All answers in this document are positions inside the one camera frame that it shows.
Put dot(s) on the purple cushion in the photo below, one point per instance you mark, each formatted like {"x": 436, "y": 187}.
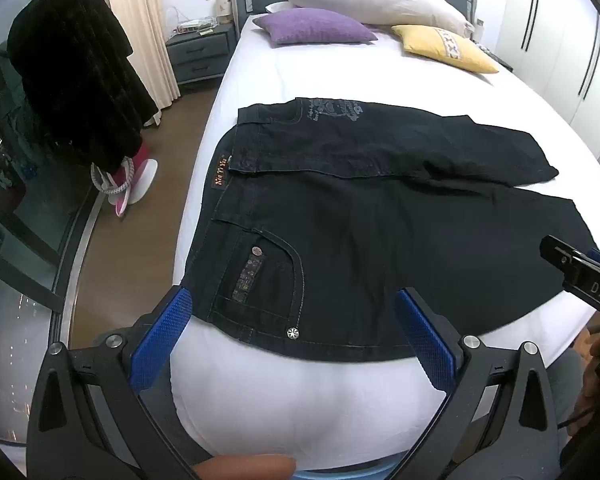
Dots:
{"x": 315, "y": 27}

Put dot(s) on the dark denim pants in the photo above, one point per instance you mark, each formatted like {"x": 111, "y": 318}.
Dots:
{"x": 379, "y": 240}

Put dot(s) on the white wardrobe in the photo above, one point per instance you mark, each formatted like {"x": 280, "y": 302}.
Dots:
{"x": 554, "y": 20}

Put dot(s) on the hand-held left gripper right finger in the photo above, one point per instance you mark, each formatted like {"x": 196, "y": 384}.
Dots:
{"x": 424, "y": 335}

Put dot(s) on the black hanging garment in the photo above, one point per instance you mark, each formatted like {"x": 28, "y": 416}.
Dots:
{"x": 75, "y": 70}

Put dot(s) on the glass window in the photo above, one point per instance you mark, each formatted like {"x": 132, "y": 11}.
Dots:
{"x": 20, "y": 220}

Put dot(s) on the beige curtain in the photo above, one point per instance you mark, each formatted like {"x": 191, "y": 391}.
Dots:
{"x": 135, "y": 5}

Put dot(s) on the clear plastic box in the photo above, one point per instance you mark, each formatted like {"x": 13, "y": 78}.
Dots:
{"x": 195, "y": 25}

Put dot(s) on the white cup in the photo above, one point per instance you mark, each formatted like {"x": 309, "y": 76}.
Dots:
{"x": 224, "y": 7}

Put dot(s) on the white bed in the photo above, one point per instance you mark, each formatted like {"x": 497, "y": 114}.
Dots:
{"x": 340, "y": 75}

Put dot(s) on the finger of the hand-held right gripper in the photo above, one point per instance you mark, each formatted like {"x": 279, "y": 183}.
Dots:
{"x": 592, "y": 290}
{"x": 564, "y": 252}

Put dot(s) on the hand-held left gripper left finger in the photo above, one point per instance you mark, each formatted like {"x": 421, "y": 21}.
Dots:
{"x": 166, "y": 330}

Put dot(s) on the person's left hand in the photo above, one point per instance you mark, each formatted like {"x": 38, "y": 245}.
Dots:
{"x": 245, "y": 467}

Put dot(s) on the yellow cushion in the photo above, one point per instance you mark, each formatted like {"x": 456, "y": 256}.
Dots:
{"x": 439, "y": 45}

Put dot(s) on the small white pillow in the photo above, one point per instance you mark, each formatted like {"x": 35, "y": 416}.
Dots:
{"x": 277, "y": 7}

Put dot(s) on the pink white plastic object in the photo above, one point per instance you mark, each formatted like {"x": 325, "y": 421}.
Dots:
{"x": 140, "y": 175}

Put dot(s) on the grey nightstand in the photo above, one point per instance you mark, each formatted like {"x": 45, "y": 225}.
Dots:
{"x": 200, "y": 55}

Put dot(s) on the person's right hand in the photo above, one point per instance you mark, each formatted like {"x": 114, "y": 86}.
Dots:
{"x": 590, "y": 360}

